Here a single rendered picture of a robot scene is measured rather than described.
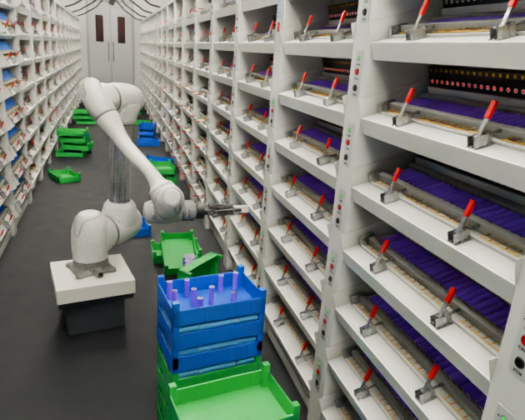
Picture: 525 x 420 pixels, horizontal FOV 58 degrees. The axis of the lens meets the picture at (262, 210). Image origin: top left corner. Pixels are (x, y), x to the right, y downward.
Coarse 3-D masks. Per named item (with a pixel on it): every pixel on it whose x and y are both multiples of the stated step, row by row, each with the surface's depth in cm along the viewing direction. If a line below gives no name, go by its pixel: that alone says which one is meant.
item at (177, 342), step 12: (264, 312) 152; (240, 324) 149; (252, 324) 152; (168, 336) 145; (180, 336) 141; (192, 336) 143; (204, 336) 145; (216, 336) 147; (228, 336) 149; (240, 336) 151; (180, 348) 143
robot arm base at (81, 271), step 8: (72, 264) 216; (80, 264) 212; (88, 264) 212; (96, 264) 214; (104, 264) 217; (72, 272) 215; (80, 272) 211; (88, 272) 212; (96, 272) 211; (104, 272) 216
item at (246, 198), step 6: (240, 174) 272; (246, 174) 273; (234, 180) 272; (240, 180) 271; (234, 186) 270; (240, 186) 268; (246, 186) 266; (234, 192) 269; (246, 192) 256; (252, 192) 254; (240, 198) 256; (246, 198) 248; (252, 198) 246; (246, 204) 244; (252, 210) 231; (258, 210) 230; (252, 216) 235; (258, 216) 223; (258, 222) 226
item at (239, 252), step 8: (232, 240) 284; (240, 240) 284; (232, 248) 282; (240, 248) 267; (232, 256) 273; (240, 256) 268; (248, 256) 266; (248, 264) 259; (256, 264) 242; (248, 272) 252; (256, 272) 248; (256, 280) 243
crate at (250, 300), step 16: (224, 272) 165; (240, 272) 165; (160, 288) 151; (176, 288) 158; (208, 288) 163; (224, 288) 164; (240, 288) 165; (256, 288) 156; (176, 304) 137; (224, 304) 144; (240, 304) 147; (256, 304) 150; (176, 320) 139; (192, 320) 141; (208, 320) 144
